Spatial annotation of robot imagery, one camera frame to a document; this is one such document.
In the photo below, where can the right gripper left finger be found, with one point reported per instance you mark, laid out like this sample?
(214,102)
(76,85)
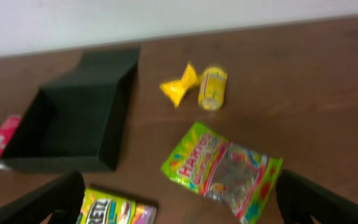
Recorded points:
(60,200)

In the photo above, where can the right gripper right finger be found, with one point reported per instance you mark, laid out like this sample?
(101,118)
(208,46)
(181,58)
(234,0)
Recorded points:
(303,201)

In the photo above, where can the Pretz snack box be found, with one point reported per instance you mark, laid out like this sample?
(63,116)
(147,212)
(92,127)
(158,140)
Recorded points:
(109,207)

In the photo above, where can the Haribo gummy bag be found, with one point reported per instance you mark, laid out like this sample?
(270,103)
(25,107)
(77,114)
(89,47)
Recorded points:
(214,167)

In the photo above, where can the black gift box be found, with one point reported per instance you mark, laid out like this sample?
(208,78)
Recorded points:
(76,122)

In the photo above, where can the red snack can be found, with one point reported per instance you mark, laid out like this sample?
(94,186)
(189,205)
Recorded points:
(7,131)

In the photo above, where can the yellow small snack can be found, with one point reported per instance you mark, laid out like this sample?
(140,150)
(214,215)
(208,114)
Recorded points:
(212,88)

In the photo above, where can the yellow candy wrapper packet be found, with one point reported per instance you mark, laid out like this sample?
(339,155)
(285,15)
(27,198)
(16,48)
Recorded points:
(175,90)

